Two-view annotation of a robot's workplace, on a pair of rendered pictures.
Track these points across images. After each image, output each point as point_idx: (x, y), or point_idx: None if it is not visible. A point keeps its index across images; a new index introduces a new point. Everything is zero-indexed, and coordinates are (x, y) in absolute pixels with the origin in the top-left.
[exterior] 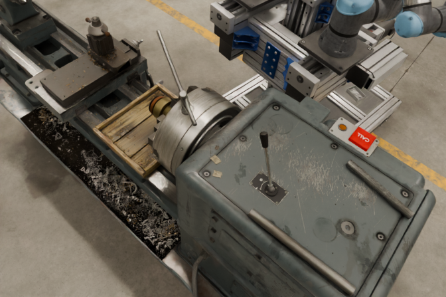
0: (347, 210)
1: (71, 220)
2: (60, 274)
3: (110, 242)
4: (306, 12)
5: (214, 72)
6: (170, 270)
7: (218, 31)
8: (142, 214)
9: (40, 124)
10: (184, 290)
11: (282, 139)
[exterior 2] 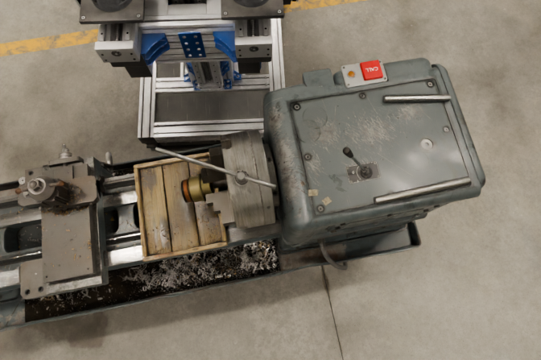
0: (415, 133)
1: (152, 322)
2: (196, 357)
3: (200, 298)
4: None
5: (92, 78)
6: (297, 269)
7: (117, 63)
8: (234, 262)
9: (51, 303)
10: None
11: (329, 127)
